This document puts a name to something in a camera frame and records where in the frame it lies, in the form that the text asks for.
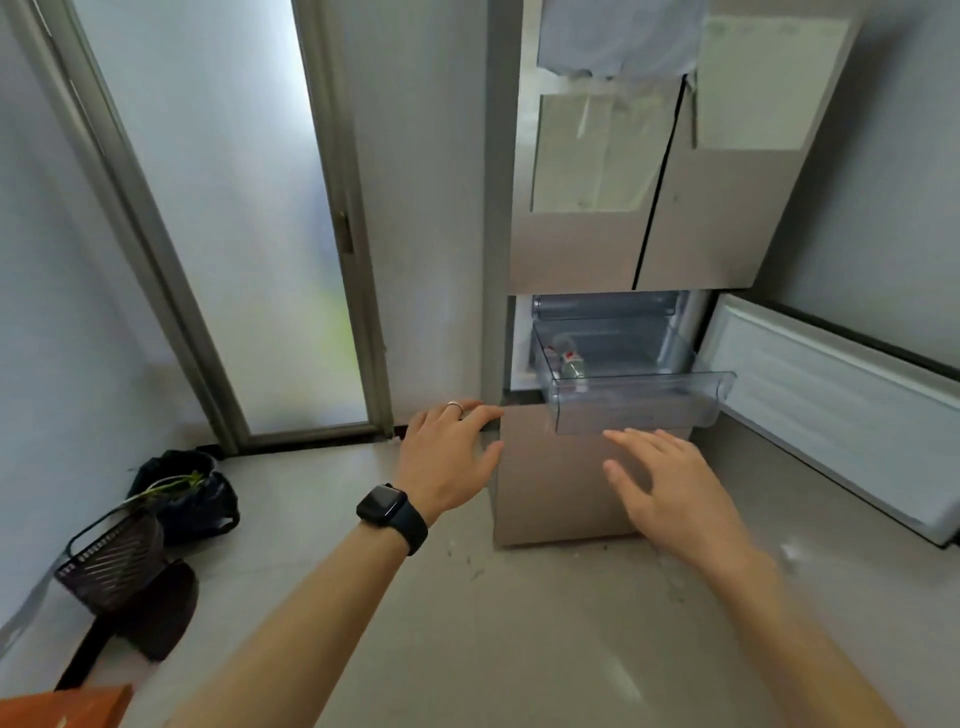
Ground person's right hand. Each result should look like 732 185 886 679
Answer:
602 427 755 573

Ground person's left hand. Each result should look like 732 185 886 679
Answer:
391 400 506 520

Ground person's right forearm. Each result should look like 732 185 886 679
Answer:
703 546 910 728

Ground person's left forearm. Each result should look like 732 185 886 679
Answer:
166 517 421 728

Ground clear plastic freezer drawer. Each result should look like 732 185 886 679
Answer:
531 313 738 437

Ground black smartwatch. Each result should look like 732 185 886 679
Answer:
355 483 430 558

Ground clear plastic bottle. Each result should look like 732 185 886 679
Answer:
549 343 592 381

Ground clear freezer shelf tray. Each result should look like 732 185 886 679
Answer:
532 293 689 321

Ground white-lined refrigerator door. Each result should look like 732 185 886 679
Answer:
693 292 960 549

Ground beige multi-door refrigerator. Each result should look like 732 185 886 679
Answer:
483 0 864 550

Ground black garbage bag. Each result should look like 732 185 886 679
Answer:
125 449 242 546

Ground translucent plastic sheet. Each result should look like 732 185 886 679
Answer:
530 93 681 213

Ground green plant stems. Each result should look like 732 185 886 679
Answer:
126 470 208 505

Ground frosted glass door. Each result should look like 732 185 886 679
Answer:
26 0 396 455

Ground black dustpan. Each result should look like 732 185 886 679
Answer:
54 558 201 692

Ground black plastic mesh basket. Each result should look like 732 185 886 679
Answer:
52 508 167 618

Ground white paper sheet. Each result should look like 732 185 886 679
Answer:
693 15 854 152

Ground light blue cloth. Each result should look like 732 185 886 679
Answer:
536 0 708 81

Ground orange wooden furniture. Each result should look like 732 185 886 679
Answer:
0 683 135 728

